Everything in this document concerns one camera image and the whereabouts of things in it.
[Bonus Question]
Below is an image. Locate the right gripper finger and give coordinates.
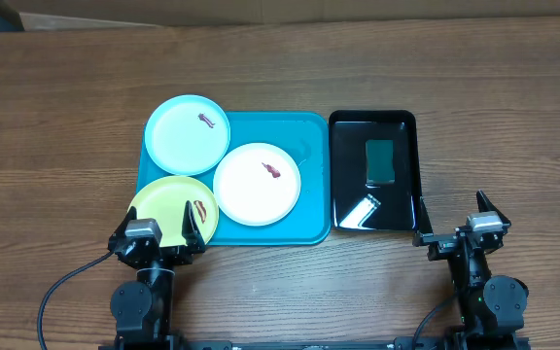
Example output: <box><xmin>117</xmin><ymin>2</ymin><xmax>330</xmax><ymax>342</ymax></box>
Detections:
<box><xmin>475</xmin><ymin>190</ymin><xmax>510</xmax><ymax>225</ymax></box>
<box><xmin>418</xmin><ymin>196</ymin><xmax>434</xmax><ymax>234</ymax></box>

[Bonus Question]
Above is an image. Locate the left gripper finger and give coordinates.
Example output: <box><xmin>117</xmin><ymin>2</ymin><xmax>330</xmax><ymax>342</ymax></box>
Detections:
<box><xmin>109</xmin><ymin>206</ymin><xmax>137</xmax><ymax>243</ymax></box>
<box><xmin>182</xmin><ymin>201</ymin><xmax>206</xmax><ymax>252</ymax></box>

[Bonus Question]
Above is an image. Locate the green scouring sponge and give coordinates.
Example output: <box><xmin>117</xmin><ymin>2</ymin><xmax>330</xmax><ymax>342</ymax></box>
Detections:
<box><xmin>366</xmin><ymin>140</ymin><xmax>396</xmax><ymax>187</ymax></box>

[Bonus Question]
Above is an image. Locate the white plate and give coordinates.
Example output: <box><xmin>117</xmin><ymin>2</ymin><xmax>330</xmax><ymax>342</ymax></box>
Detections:
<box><xmin>213</xmin><ymin>143</ymin><xmax>301</xmax><ymax>227</ymax></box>

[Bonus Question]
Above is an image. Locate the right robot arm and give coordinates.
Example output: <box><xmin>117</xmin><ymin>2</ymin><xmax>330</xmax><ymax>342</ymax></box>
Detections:
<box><xmin>411</xmin><ymin>191</ymin><xmax>529</xmax><ymax>349</ymax></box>

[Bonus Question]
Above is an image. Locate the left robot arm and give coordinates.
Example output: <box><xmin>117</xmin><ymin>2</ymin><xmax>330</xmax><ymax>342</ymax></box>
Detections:
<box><xmin>108</xmin><ymin>201</ymin><xmax>206</xmax><ymax>350</ymax></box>

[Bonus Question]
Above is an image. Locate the black plastic tray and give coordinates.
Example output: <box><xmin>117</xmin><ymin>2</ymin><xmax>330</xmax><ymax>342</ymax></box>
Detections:
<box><xmin>329</xmin><ymin>110</ymin><xmax>422</xmax><ymax>231</ymax></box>

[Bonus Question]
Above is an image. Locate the teal plastic tray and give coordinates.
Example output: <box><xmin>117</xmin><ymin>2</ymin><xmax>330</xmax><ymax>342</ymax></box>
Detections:
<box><xmin>135</xmin><ymin>111</ymin><xmax>333</xmax><ymax>247</ymax></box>

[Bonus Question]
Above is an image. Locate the yellow plate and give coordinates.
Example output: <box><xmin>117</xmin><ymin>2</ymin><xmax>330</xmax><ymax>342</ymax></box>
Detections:
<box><xmin>130</xmin><ymin>176</ymin><xmax>220</xmax><ymax>247</ymax></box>

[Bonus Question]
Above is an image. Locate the light blue plate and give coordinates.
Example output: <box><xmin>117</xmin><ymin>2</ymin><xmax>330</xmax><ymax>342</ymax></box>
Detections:
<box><xmin>144</xmin><ymin>94</ymin><xmax>230</xmax><ymax>176</ymax></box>

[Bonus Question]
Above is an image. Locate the cardboard panel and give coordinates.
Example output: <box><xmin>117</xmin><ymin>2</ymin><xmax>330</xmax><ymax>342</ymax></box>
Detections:
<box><xmin>4</xmin><ymin>0</ymin><xmax>560</xmax><ymax>28</ymax></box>

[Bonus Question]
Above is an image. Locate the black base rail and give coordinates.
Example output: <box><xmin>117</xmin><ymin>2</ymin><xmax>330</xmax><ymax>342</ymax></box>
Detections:
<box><xmin>98</xmin><ymin>334</ymin><xmax>532</xmax><ymax>350</ymax></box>

